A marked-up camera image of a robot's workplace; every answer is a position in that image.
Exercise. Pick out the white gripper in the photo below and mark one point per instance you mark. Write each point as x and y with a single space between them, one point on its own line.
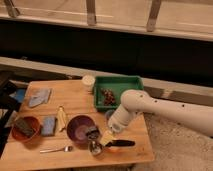
117 123

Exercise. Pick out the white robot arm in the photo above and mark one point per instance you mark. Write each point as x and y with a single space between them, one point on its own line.
134 102

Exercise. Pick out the small metal cup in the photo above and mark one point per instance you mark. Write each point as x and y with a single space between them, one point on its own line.
95 147

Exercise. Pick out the small blue cup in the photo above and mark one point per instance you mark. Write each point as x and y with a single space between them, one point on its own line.
108 114

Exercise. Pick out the white cup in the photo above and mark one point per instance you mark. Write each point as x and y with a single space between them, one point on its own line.
88 82

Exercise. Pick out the orange round fruit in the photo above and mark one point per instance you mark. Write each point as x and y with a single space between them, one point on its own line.
113 149

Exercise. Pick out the purple bowl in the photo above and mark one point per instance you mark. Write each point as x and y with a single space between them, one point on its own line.
77 127

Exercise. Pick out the dark grape bunch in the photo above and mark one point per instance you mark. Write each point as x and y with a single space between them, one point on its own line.
109 98

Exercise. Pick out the silver fork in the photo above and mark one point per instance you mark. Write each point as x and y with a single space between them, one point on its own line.
64 149

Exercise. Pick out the green plastic tray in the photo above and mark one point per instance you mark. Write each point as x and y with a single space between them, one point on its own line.
117 85

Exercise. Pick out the yellow banana toy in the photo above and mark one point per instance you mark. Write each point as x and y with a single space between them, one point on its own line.
62 119

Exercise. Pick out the blue sponge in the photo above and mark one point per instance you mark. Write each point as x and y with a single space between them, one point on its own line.
48 127

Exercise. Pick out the grey-blue cloth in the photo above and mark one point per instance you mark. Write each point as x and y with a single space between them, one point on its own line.
40 97

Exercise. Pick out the orange-red bowl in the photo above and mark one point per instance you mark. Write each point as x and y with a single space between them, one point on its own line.
19 136

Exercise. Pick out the dark green sponge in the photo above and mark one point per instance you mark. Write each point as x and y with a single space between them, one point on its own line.
24 127

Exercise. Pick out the blue item at table edge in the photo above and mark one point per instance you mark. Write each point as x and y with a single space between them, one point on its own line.
19 95

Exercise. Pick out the black chair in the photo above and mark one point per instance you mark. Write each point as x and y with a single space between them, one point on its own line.
6 102

